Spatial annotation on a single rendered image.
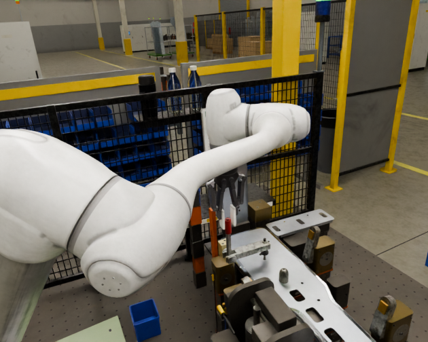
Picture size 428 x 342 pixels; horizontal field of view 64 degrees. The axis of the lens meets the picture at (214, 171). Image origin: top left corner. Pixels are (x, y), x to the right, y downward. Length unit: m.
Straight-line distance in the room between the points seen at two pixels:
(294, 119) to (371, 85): 3.21
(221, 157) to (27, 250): 0.40
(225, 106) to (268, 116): 0.13
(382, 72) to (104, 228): 3.91
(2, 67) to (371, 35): 5.95
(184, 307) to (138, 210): 1.12
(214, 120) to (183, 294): 0.91
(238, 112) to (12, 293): 0.65
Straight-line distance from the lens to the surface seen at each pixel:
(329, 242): 1.36
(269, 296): 0.90
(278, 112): 0.92
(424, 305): 1.74
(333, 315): 1.15
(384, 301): 1.09
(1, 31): 7.36
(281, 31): 1.77
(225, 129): 0.97
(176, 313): 1.57
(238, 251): 1.23
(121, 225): 0.48
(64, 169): 0.51
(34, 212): 0.52
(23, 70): 7.38
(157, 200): 0.54
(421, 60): 13.49
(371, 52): 4.03
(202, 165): 0.70
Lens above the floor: 1.81
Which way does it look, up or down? 23 degrees down
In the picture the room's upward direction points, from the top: 3 degrees counter-clockwise
